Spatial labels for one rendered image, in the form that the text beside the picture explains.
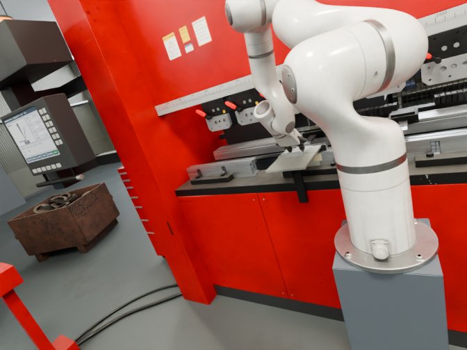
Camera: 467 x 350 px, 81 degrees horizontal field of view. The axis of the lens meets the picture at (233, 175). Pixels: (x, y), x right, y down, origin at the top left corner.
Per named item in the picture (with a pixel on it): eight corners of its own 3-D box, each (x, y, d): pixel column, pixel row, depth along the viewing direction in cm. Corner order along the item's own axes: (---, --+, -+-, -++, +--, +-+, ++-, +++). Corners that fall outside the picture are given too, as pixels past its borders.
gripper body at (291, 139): (292, 119, 115) (302, 133, 123) (270, 123, 121) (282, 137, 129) (289, 135, 112) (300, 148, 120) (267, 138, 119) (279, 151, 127)
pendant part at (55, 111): (33, 176, 163) (-2, 117, 151) (52, 168, 172) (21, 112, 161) (77, 167, 140) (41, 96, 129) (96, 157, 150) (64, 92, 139)
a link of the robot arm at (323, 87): (424, 156, 47) (410, 2, 39) (323, 193, 46) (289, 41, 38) (377, 144, 58) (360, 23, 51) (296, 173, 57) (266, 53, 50)
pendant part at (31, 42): (41, 196, 172) (-40, 56, 146) (76, 180, 193) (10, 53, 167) (91, 189, 147) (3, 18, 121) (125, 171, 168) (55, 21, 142)
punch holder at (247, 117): (239, 126, 145) (229, 94, 140) (246, 121, 152) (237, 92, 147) (264, 120, 137) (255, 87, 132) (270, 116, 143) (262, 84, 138)
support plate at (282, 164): (265, 173, 121) (265, 171, 121) (285, 151, 141) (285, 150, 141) (305, 169, 111) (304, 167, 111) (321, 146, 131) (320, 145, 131)
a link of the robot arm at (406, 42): (342, 120, 47) (429, 90, 48) (352, 51, 38) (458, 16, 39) (248, 25, 80) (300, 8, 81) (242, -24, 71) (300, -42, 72)
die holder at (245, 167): (190, 181, 184) (185, 169, 181) (196, 178, 189) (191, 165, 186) (256, 176, 156) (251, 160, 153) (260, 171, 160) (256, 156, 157)
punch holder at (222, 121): (209, 132, 157) (199, 103, 152) (217, 128, 163) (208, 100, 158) (231, 128, 148) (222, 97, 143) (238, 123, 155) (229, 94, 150)
